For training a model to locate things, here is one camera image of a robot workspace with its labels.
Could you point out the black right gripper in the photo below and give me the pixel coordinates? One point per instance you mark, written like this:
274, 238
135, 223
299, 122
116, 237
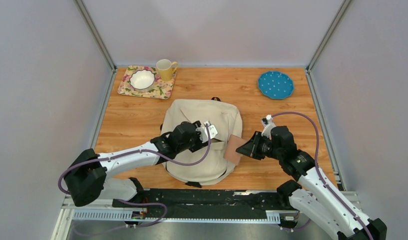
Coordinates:
250, 148

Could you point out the floral square tray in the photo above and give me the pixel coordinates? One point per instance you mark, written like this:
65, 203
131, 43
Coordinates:
161, 89

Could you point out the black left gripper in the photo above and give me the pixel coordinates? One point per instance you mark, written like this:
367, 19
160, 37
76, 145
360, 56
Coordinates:
200, 145

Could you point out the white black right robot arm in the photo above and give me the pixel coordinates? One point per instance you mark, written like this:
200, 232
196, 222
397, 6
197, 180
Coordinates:
310, 191

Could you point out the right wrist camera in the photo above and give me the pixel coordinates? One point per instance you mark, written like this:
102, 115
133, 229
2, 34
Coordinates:
268, 125

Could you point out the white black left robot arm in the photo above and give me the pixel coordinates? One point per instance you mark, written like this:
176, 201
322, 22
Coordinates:
92, 175

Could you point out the blue polka dot plate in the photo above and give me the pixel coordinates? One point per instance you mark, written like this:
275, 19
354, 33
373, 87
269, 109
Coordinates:
275, 85

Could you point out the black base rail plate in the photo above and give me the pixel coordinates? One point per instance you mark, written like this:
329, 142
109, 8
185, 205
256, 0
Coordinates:
211, 204

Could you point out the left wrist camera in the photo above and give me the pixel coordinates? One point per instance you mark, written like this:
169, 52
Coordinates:
207, 132

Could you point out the white scalloped bowl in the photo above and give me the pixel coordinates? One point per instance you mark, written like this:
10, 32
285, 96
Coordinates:
142, 80

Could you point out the brown small notebook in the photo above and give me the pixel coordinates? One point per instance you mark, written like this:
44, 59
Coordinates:
230, 154

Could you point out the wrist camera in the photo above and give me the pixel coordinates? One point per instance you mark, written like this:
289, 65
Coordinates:
207, 132
268, 125

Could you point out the yellow ceramic mug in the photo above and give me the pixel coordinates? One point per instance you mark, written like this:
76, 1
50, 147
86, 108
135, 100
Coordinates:
166, 69

